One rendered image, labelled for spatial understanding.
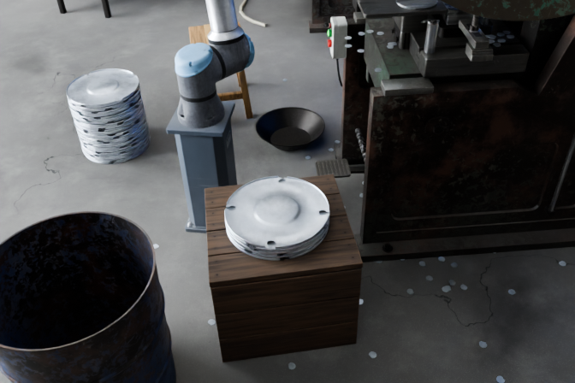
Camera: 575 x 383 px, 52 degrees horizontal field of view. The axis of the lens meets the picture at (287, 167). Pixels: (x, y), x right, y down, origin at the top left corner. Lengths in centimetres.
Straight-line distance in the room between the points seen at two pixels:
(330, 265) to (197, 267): 64
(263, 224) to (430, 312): 64
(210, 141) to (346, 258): 62
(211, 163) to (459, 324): 93
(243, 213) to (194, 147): 38
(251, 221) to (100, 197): 95
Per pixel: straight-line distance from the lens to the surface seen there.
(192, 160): 196
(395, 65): 180
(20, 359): 140
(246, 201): 167
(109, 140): 251
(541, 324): 200
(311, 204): 165
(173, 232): 219
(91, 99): 247
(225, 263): 157
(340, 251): 158
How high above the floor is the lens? 149
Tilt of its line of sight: 38 degrees down
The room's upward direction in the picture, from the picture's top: 2 degrees counter-clockwise
